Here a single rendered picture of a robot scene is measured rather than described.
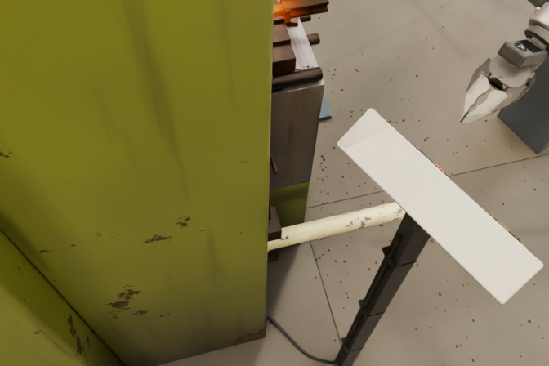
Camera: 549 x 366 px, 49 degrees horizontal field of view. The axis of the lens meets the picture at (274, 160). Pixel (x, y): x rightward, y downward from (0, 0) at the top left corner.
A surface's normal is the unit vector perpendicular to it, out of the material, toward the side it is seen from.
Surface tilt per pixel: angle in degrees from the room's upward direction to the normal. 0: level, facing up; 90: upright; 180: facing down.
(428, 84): 0
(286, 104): 90
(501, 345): 0
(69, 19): 90
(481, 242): 30
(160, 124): 90
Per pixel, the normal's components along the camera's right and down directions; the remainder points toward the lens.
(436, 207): -0.37, -0.17
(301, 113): 0.25, 0.83
